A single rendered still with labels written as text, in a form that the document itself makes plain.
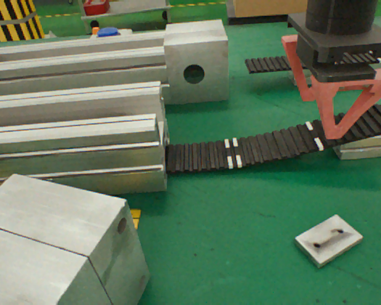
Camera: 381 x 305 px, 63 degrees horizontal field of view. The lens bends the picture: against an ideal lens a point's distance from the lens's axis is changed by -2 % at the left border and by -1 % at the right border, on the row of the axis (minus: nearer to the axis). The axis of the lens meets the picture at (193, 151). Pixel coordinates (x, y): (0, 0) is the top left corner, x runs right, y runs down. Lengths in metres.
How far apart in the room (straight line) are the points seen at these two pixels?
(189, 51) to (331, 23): 0.22
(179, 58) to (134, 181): 0.20
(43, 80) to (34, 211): 0.32
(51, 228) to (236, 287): 0.15
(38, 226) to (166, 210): 0.15
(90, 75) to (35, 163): 0.19
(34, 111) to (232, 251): 0.27
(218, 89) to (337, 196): 0.24
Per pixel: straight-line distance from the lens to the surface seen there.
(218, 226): 0.31
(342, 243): 0.30
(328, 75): 0.28
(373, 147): 0.41
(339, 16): 0.30
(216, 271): 0.28
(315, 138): 0.38
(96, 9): 3.51
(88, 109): 0.38
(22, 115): 0.41
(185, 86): 0.48
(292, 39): 0.37
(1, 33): 3.85
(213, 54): 0.46
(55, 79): 0.51
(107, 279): 0.22
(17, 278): 0.20
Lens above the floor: 1.02
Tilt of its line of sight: 38 degrees down
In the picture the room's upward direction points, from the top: 6 degrees counter-clockwise
